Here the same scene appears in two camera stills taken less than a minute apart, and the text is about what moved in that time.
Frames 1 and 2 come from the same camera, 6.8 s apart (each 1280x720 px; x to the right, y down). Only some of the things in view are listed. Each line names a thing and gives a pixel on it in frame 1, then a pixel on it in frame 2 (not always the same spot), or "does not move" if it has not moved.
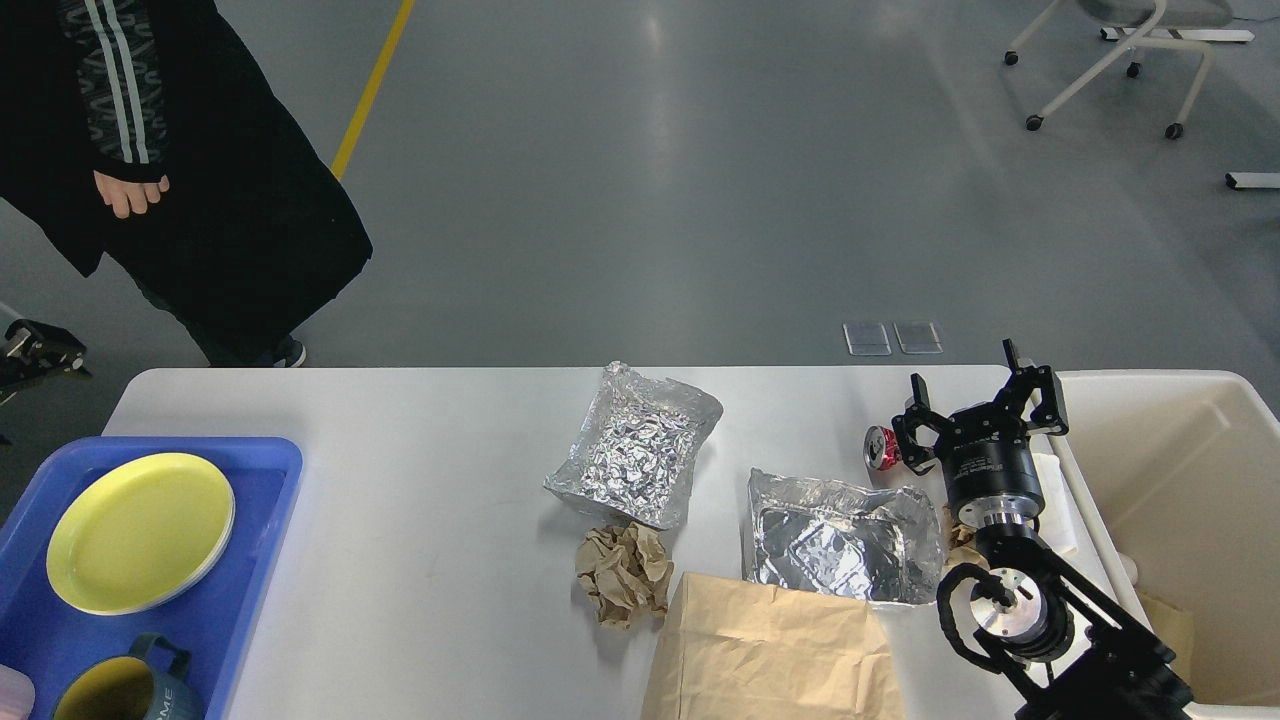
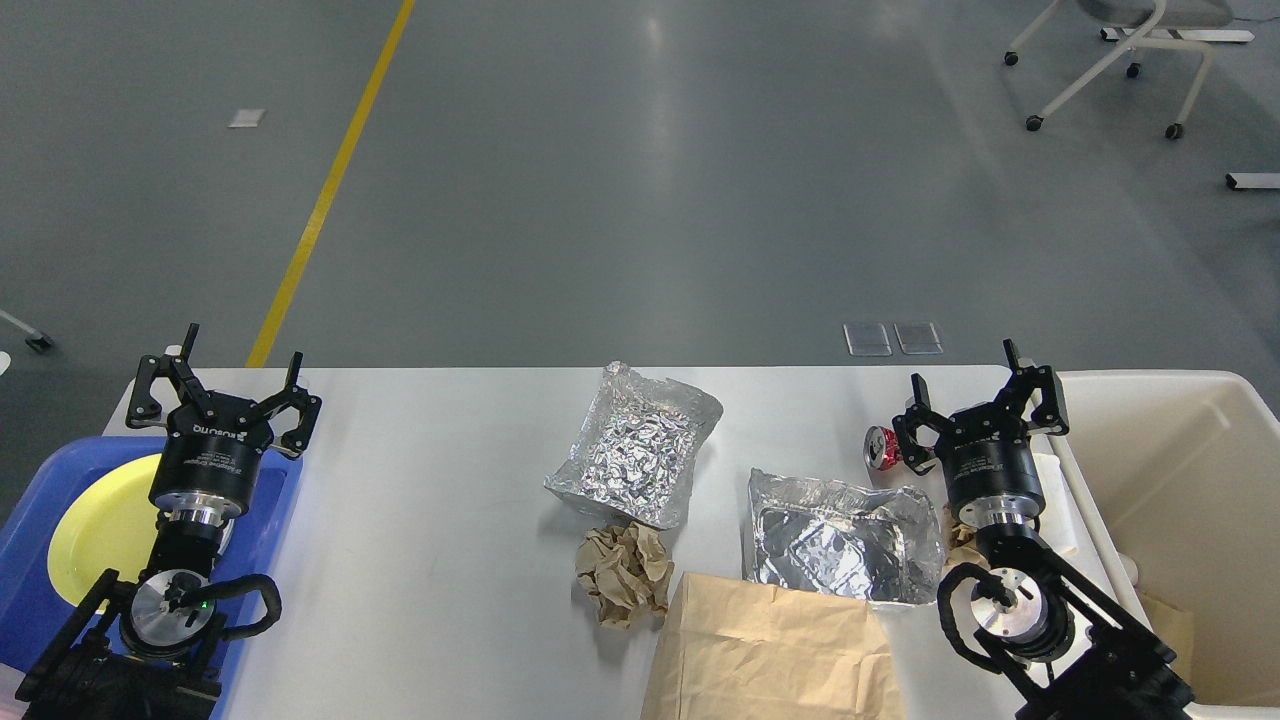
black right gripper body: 990,467 does not move
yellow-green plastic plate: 138,532 does not move
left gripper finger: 33,351 to 295,442
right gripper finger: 1046,412 does not move
